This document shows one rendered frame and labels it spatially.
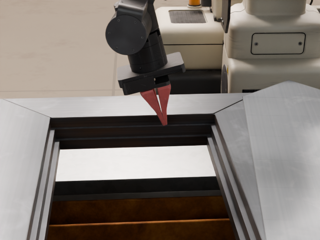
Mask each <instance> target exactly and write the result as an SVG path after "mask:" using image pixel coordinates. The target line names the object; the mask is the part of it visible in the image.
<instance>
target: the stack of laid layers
mask: <svg viewBox="0 0 320 240"><path fill-rule="evenodd" d="M202 145H207V148H208V151H209V155H210V159H211V162H212V165H213V168H214V171H215V174H216V177H217V181H218V184H219V187H220V191H221V194H222V197H223V200H224V203H225V207H226V210H227V213H228V216H229V219H230V223H231V226H232V229H233V232H234V236H235V239H236V240H266V239H265V233H264V227H263V222H262V215H261V210H260V202H259V196H258V190H257V184H256V178H255V172H254V166H253V160H252V154H251V148H250V140H249V135H248V128H247V122H246V116H245V110H244V104H243V100H241V101H239V102H237V103H235V104H233V105H230V106H228V107H226V108H224V109H222V110H220V111H218V112H216V113H214V114H191V115H167V125H165V126H163V125H162V123H161V121H160V119H159V117H158V116H157V115H156V116H120V117H85V118H50V122H49V127H48V132H47V137H46V142H45V147H44V152H43V157H42V162H41V167H40V173H39V178H38V183H37V188H36V193H35V198H34V203H33V208H32V213H31V218H30V224H29V229H28V234H27V239H26V240H47V236H48V230H49V223H50V215H51V208H52V201H53V195H54V188H55V181H56V175H57V168H58V162H59V155H60V150H74V149H106V148H138V147H170V146H202Z"/></svg>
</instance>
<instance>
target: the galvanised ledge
mask: <svg viewBox="0 0 320 240"><path fill-rule="evenodd" d="M193 190H220V187H219V184H218V181H217V177H216V174H215V171H214V168H213V165H212V162H211V159H210V155H209V151H208V148H207V145H202V146H170V147H138V148H106V149H74V150H60V155H59V162H58V168H57V175H56V181H55V188H54V195H80V194H108V193H136V192H165V191H193Z"/></svg>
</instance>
